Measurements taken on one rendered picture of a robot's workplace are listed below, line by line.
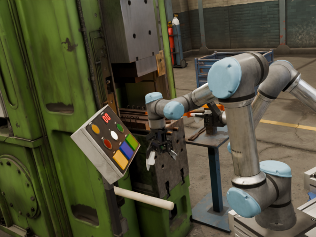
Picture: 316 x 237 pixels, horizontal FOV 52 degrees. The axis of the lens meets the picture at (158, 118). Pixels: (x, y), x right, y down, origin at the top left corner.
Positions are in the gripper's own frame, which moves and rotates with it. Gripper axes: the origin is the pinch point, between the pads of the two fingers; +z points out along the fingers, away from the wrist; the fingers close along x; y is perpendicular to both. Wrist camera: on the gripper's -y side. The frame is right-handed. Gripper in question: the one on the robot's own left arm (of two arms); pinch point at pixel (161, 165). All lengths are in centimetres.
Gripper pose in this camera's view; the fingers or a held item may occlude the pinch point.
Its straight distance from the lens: 156.0
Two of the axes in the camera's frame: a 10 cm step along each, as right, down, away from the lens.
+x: 8.6, -2.7, 4.4
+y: 5.0, 2.1, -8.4
